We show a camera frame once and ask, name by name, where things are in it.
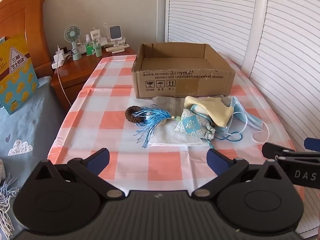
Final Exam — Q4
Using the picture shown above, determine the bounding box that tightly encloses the grey fabric pouch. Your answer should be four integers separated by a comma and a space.
151, 96, 187, 113

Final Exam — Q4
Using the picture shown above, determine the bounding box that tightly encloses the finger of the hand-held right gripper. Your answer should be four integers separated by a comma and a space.
304, 137, 320, 152
262, 142, 320, 162

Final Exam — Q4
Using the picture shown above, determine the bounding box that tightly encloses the yellow teal snack box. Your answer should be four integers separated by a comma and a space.
0, 34, 39, 115

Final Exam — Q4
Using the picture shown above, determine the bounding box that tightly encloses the blue patterned sachet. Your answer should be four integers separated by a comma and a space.
174, 109, 243, 149

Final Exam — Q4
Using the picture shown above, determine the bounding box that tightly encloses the blue tassel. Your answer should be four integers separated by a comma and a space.
136, 106, 180, 148

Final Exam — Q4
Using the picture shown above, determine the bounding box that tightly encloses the blue bedsheet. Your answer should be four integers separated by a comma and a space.
0, 75, 65, 188

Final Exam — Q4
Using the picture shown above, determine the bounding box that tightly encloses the white desk organizer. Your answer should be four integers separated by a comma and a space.
99, 37, 125, 48

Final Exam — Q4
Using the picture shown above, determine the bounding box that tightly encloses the white cable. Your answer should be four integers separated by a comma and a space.
56, 66, 73, 105

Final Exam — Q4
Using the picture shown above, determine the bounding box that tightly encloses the green desk fan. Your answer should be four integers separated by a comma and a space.
64, 25, 83, 61

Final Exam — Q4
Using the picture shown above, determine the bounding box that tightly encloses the white louvred wardrobe door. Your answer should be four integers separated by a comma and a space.
165, 0, 269, 67
246, 0, 320, 238

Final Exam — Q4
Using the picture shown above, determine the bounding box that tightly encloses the brown crochet ring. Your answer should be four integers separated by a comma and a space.
125, 106, 148, 125

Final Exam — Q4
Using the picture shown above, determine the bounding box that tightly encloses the white charger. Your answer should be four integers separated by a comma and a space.
54, 45, 66, 60

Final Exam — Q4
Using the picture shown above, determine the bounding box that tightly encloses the grey phone stand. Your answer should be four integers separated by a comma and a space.
109, 25, 122, 47

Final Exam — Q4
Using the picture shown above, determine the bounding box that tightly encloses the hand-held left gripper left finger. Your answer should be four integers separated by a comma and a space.
32, 148, 127, 200

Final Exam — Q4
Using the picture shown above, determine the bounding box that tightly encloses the wooden nightstand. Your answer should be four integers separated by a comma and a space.
51, 46, 138, 113

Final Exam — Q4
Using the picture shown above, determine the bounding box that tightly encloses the white remote control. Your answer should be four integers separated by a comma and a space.
105, 44, 130, 54

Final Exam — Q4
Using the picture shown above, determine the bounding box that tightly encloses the grey fringed blanket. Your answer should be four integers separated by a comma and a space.
0, 159, 20, 238

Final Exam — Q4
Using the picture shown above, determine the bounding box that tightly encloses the yellow cloth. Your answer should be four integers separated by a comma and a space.
184, 96, 234, 128

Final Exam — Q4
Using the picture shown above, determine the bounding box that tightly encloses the white power strip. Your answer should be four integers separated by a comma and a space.
51, 55, 69, 70

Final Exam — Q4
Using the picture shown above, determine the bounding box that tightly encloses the blue face mask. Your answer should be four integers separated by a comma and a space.
220, 96, 270, 143

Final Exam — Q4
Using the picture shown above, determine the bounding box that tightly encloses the white towel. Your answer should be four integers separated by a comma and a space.
147, 122, 203, 147

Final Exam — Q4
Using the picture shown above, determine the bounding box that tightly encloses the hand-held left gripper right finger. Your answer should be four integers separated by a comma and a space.
191, 148, 286, 200

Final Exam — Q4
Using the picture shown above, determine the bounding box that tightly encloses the wooden headboard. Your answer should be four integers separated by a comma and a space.
0, 0, 54, 77

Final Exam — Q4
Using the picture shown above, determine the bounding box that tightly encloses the brown cardboard box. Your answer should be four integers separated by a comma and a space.
132, 43, 236, 99

